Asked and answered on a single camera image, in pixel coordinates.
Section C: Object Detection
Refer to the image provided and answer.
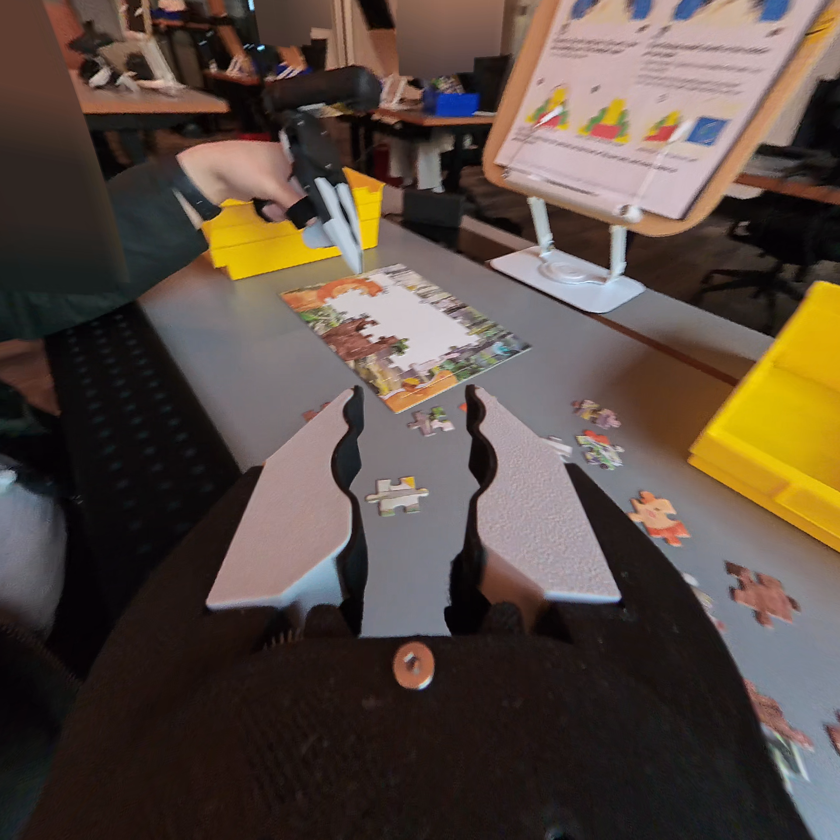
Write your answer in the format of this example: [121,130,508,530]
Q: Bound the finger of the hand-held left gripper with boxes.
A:
[336,178,366,275]
[314,177,361,263]

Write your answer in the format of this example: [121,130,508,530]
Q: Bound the person's left hand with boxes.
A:
[176,140,308,224]

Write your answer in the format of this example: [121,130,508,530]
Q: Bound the jigsaw puzzle board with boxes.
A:
[281,264,532,414]

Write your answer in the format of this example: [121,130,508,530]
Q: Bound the white document holder stand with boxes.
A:
[528,197,631,287]

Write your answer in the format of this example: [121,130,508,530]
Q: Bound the brown topped work table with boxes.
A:
[69,69,232,165]

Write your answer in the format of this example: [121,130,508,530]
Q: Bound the wooden workbench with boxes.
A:
[371,108,496,191]

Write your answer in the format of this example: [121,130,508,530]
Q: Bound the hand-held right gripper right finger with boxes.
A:
[445,384,622,636]

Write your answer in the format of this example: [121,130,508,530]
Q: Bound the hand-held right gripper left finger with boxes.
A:
[205,386,366,636]

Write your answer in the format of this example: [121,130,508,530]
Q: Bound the yellow plastic bin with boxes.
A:
[688,281,840,552]
[200,167,383,282]

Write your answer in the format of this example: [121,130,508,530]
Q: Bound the blue storage bin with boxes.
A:
[423,88,480,116]

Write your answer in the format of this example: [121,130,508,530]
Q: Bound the person's pale trousers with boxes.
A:
[0,459,68,631]

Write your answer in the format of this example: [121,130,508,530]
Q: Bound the puzzle pieces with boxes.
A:
[302,399,840,788]

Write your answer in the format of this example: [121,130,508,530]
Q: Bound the black box with green lights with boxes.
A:
[402,189,463,231]

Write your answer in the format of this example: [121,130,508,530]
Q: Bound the person's left forearm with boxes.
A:
[0,157,212,342]

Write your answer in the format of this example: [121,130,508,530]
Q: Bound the white document stand with instructions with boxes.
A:
[482,0,840,238]

